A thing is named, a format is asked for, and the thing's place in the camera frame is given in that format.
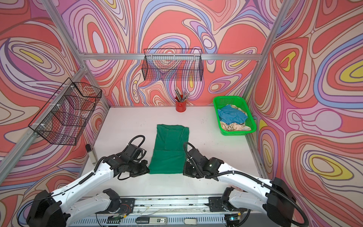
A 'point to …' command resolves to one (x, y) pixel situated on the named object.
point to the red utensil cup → (180, 107)
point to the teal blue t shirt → (229, 115)
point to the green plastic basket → (237, 101)
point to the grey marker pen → (91, 152)
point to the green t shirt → (170, 153)
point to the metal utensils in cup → (184, 97)
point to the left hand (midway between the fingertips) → (153, 170)
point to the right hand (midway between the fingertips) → (185, 175)
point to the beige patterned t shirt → (237, 126)
